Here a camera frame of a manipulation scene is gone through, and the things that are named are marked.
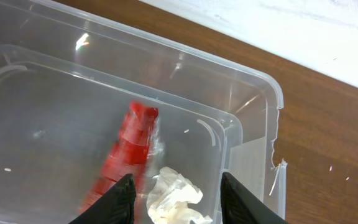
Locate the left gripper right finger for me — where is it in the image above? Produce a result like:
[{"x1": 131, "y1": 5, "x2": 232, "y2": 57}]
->
[{"x1": 220, "y1": 172, "x2": 288, "y2": 224}]

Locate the white napkin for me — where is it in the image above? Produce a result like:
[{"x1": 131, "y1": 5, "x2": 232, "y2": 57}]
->
[{"x1": 146, "y1": 167, "x2": 213, "y2": 224}]

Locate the clear plastic bin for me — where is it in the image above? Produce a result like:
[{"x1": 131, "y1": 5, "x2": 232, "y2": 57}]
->
[{"x1": 0, "y1": 0, "x2": 287, "y2": 223}]

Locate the red ketchup packet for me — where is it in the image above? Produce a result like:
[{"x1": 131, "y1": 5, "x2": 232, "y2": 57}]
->
[{"x1": 80, "y1": 101, "x2": 158, "y2": 213}]

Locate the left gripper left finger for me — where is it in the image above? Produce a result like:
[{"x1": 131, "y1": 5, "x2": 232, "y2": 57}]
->
[{"x1": 69, "y1": 174, "x2": 136, "y2": 224}]

